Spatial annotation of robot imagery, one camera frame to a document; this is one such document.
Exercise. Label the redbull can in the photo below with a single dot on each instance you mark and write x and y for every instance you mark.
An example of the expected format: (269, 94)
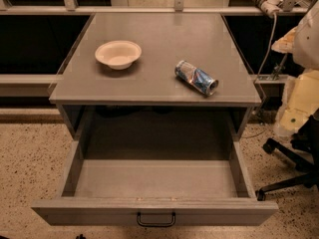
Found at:
(196, 78)

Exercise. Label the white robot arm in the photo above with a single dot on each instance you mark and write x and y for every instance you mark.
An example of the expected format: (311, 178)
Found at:
(302, 42)

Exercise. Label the grey cabinet with top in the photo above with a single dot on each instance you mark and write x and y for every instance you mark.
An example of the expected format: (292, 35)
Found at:
(201, 39)

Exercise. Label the open grey top drawer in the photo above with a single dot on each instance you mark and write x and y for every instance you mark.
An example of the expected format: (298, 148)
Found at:
(188, 163)

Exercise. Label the white paper bowl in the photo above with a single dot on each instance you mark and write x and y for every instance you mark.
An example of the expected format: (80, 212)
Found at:
(118, 55)

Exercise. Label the black office chair base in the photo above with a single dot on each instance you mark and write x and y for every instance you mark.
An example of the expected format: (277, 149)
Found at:
(306, 139)

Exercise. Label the white power strip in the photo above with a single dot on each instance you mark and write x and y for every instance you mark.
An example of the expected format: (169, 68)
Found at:
(268, 7)

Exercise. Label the black drawer handle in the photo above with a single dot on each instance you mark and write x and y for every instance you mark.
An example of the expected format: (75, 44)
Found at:
(156, 220)

